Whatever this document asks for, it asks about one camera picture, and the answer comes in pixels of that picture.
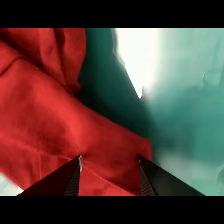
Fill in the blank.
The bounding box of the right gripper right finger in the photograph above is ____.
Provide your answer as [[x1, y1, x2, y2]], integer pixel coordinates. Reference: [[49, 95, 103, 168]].
[[137, 155, 205, 197]]

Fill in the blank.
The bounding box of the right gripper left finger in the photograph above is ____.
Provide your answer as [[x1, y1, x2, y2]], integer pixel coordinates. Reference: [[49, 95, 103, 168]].
[[19, 154, 84, 197]]

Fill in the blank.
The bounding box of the red T-shirt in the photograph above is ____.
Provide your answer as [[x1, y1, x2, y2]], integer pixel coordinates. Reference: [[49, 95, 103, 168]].
[[0, 28, 153, 197]]

